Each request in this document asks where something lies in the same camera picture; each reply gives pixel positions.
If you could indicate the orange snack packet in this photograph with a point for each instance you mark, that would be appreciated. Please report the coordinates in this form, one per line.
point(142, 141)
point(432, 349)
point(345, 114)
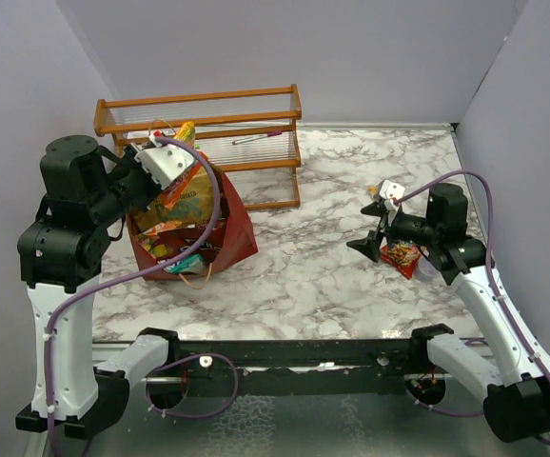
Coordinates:
point(153, 240)

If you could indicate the purple marker pen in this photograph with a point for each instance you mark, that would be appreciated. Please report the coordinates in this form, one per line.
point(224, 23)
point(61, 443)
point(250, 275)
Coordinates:
point(256, 137)

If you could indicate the small purple lidded cup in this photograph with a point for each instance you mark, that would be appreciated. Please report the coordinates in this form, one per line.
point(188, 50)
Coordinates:
point(425, 272)

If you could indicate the teal white snack pouch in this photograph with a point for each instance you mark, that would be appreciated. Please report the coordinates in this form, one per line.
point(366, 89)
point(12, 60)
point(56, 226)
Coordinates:
point(193, 264)

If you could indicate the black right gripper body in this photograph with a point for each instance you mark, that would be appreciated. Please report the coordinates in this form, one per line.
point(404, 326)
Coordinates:
point(412, 228)

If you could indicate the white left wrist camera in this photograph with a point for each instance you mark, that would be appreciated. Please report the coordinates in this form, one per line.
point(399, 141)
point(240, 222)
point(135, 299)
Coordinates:
point(155, 160)

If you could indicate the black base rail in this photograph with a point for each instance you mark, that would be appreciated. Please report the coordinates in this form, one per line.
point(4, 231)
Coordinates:
point(291, 367)

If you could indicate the orange wooden rack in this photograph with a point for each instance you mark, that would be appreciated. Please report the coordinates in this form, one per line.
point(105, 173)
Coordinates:
point(263, 172)

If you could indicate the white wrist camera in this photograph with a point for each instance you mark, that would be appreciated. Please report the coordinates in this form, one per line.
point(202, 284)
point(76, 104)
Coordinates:
point(155, 160)
point(391, 192)

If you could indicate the gold teal kettle chips bag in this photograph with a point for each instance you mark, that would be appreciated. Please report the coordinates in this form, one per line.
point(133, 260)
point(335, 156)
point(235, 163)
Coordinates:
point(189, 204)

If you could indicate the red cookie snack packet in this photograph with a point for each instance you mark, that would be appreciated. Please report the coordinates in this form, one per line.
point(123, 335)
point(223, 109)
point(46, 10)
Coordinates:
point(403, 257)

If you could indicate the Fox's fruit candy bag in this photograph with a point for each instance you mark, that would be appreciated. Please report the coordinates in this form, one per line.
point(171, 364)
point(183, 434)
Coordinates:
point(186, 165)

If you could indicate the red Doritos chip bag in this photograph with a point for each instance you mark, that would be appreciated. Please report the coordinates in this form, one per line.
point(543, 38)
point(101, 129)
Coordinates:
point(171, 243)

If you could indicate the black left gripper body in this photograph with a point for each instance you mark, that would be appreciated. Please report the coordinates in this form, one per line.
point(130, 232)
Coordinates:
point(130, 185)

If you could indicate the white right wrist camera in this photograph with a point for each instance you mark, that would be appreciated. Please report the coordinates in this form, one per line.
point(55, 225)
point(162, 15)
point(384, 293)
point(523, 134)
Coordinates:
point(391, 192)

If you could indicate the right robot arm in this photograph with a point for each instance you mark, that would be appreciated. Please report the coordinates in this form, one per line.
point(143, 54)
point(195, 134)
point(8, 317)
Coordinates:
point(513, 389)

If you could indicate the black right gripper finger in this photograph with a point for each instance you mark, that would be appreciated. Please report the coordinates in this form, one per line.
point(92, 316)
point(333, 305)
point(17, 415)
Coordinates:
point(376, 208)
point(369, 246)

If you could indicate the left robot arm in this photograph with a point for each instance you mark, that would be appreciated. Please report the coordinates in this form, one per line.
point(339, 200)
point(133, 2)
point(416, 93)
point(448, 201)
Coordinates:
point(88, 189)

